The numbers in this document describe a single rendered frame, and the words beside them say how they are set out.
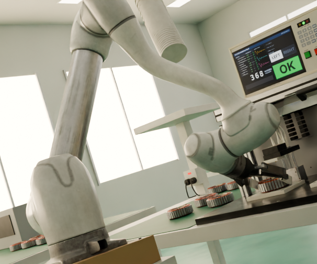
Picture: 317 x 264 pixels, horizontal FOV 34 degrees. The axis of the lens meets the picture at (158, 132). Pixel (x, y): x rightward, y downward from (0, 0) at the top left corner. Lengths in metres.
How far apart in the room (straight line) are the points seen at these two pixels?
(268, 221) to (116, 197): 5.76
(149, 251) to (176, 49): 1.83
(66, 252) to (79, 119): 0.46
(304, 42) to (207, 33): 7.95
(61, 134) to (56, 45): 5.81
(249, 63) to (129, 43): 0.56
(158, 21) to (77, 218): 1.97
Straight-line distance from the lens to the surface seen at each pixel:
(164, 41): 2.98
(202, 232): 1.70
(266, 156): 1.85
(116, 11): 1.56
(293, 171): 1.90
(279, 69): 1.88
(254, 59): 1.93
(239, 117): 1.45
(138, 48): 1.55
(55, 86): 7.08
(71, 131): 1.57
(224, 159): 1.51
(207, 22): 9.74
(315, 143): 1.99
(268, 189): 1.76
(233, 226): 1.62
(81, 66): 1.64
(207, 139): 1.49
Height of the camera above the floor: 0.98
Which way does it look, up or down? 4 degrees up
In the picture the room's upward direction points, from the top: 18 degrees counter-clockwise
